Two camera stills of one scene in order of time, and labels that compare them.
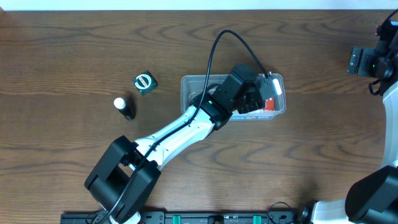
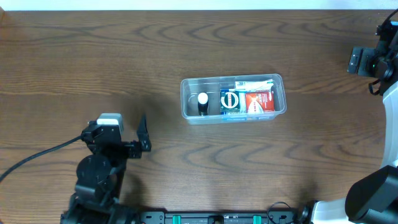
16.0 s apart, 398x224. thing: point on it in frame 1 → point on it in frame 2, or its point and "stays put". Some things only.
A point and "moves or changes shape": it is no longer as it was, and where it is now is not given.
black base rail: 191,218 stays put
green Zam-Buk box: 145,83 moves or changes shape
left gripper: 251,84 → 133,147
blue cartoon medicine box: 256,115 stays put
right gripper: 366,68 stays put
